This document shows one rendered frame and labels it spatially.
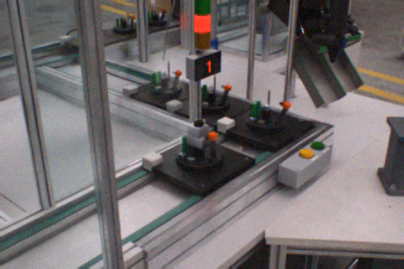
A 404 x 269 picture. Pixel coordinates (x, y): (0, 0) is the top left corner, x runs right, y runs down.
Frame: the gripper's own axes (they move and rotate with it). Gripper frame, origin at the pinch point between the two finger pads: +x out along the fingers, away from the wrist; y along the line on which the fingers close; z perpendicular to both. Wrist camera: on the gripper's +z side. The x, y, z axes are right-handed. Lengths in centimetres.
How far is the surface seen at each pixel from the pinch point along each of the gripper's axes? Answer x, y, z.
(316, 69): 16.6, -26.4, 19.0
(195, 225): 31, 61, 2
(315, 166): 32.0, 13.8, -5.1
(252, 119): 25.1, 10.7, 21.2
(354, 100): 39, -62, 17
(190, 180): 28, 49, 14
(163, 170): 28, 50, 24
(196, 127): 16.9, 40.8, 19.3
